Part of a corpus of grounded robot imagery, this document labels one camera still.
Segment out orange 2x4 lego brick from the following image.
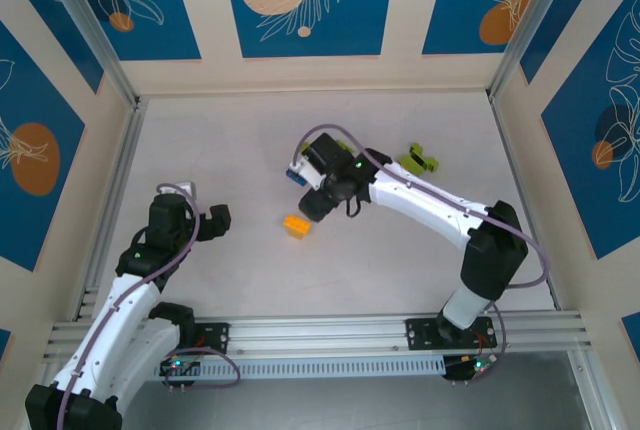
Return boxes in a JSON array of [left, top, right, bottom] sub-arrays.
[[282, 214, 313, 236]]

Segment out green long brick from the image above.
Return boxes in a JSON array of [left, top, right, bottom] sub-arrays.
[[410, 150, 436, 172]]

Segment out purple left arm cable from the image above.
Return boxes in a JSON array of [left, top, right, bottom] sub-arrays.
[[57, 182, 241, 430]]

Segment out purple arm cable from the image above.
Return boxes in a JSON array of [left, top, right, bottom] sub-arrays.
[[293, 123, 550, 381], [57, 182, 241, 430]]

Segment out aluminium side rail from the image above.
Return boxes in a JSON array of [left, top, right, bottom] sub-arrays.
[[488, 92, 564, 312], [72, 97, 149, 321]]

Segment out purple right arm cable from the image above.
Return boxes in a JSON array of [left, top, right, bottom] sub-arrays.
[[293, 123, 550, 381]]

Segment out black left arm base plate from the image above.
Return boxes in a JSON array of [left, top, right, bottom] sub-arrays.
[[164, 322, 231, 356]]

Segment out aluminium mounting rail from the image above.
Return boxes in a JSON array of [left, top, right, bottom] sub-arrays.
[[42, 312, 594, 364]]

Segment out grey slotted cable duct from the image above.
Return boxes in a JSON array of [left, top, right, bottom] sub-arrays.
[[139, 355, 446, 382]]

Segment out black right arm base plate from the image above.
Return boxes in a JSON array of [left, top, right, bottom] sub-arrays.
[[405, 317, 498, 351]]

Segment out aluminium frame post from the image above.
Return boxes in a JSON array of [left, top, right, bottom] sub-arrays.
[[487, 0, 601, 101], [34, 0, 146, 111]]

